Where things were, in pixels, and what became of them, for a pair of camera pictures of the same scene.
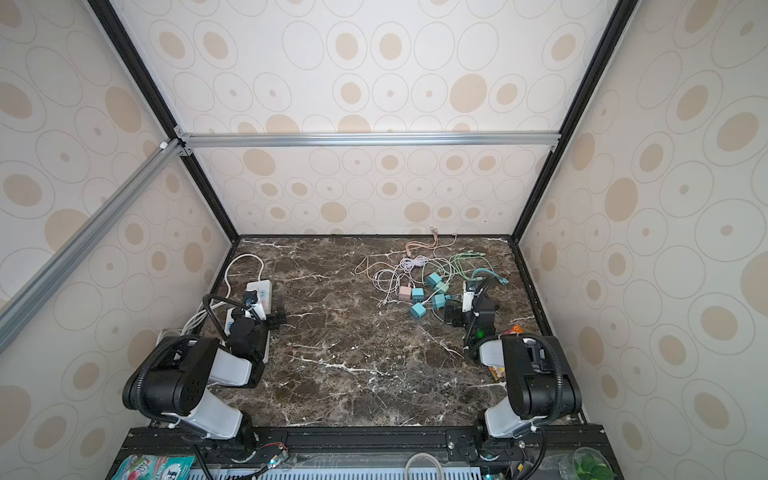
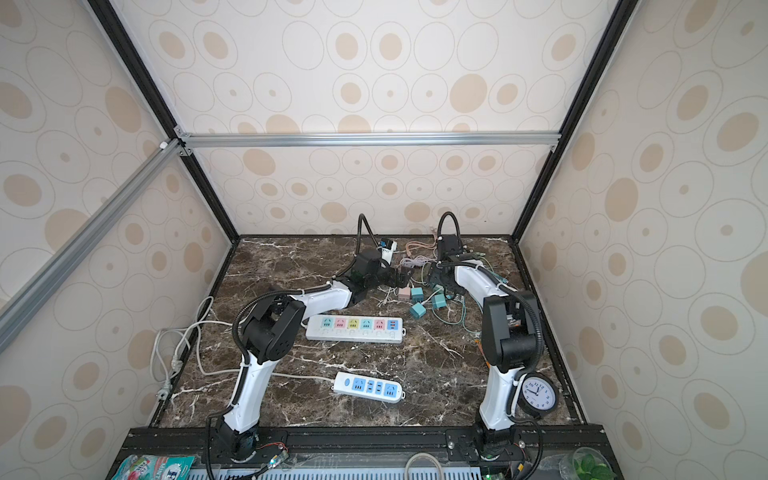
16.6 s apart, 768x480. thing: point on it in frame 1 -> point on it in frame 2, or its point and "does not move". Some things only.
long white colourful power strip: (263, 306) -> (368, 329)
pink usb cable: (433, 229) does not move
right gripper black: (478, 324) -> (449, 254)
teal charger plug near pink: (418, 295) does not move
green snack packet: (155, 467) does not move
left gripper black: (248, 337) -> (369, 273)
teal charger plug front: (418, 310) does not move
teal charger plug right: (438, 300) does not move
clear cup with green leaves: (586, 463) does not move
